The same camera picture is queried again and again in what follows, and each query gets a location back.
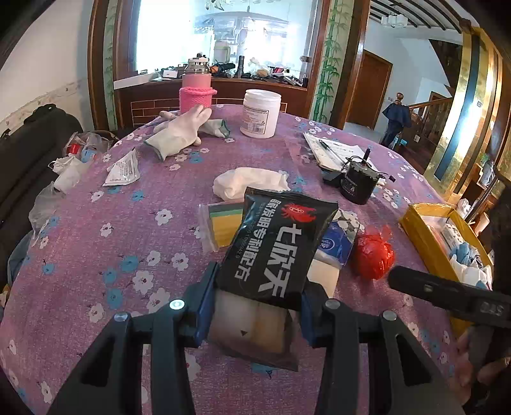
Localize wooden staircase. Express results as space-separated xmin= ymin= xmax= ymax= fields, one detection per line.
xmin=399 ymin=92 xmax=454 ymax=168

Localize wooden counter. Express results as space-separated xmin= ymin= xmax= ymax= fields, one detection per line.
xmin=114 ymin=76 xmax=310 ymax=128

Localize blue glove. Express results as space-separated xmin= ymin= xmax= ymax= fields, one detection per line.
xmin=449 ymin=240 xmax=482 ymax=267

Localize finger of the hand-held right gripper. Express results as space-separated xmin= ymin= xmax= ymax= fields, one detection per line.
xmin=388 ymin=266 xmax=511 ymax=330

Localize white plastic bag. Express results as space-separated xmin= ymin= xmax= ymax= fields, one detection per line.
xmin=213 ymin=167 xmax=291 ymax=201

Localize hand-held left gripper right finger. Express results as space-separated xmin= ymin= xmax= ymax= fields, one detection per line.
xmin=300 ymin=285 xmax=466 ymax=415

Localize black pen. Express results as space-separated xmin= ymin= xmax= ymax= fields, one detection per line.
xmin=318 ymin=140 xmax=345 ymax=161

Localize clear bag of coloured cloths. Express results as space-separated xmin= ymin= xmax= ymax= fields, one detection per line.
xmin=198 ymin=200 xmax=245 ymax=253

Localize black cylindrical motor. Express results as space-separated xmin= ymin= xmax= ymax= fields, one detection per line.
xmin=323 ymin=147 xmax=396 ymax=205

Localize yellow-rimmed cardboard box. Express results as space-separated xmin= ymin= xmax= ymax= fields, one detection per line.
xmin=400 ymin=203 xmax=496 ymax=338

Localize blue and white tissue pack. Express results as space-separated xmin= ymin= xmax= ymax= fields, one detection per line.
xmin=317 ymin=209 xmax=365 ymax=268

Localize person's right hand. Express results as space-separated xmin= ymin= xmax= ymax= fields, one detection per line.
xmin=455 ymin=330 xmax=511 ymax=404

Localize pink bottle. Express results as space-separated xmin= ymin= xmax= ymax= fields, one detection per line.
xmin=178 ymin=54 xmax=217 ymax=114

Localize clear empty plastic bag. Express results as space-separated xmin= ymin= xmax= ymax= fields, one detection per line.
xmin=29 ymin=181 xmax=66 ymax=236

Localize white patterned tissue pack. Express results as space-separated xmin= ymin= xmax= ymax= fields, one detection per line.
xmin=441 ymin=223 xmax=468 ymax=250

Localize black snack packet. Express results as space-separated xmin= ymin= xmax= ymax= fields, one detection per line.
xmin=216 ymin=185 xmax=339 ymax=311

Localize white wrapper packet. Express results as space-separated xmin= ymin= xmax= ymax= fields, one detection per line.
xmin=103 ymin=149 xmax=141 ymax=187

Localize white cloth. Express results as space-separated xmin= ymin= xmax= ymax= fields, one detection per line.
xmin=451 ymin=255 xmax=493 ymax=290

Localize white plastic jar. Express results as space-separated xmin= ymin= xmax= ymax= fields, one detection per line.
xmin=240 ymin=88 xmax=282 ymax=139

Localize white work glove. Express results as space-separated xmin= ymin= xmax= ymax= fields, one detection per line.
xmin=144 ymin=105 xmax=213 ymax=161
xmin=154 ymin=111 xmax=233 ymax=140

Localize clear bag with white sponge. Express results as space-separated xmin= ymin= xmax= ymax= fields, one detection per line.
xmin=207 ymin=257 xmax=340 ymax=373

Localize white face masks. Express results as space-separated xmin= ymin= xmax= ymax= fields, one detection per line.
xmin=52 ymin=155 xmax=93 ymax=193

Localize black suitcase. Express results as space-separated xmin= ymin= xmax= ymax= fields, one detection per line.
xmin=0 ymin=104 xmax=84 ymax=240

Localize paper notebook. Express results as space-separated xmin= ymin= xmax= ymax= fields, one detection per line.
xmin=302 ymin=131 xmax=387 ymax=186

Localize brown wooden door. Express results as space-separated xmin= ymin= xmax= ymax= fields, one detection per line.
xmin=347 ymin=51 xmax=394 ymax=130

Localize clear plastic bag with red item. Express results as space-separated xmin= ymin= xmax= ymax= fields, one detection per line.
xmin=66 ymin=131 xmax=118 ymax=162

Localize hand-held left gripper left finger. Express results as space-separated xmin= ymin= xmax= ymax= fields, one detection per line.
xmin=46 ymin=261 xmax=220 ymax=415

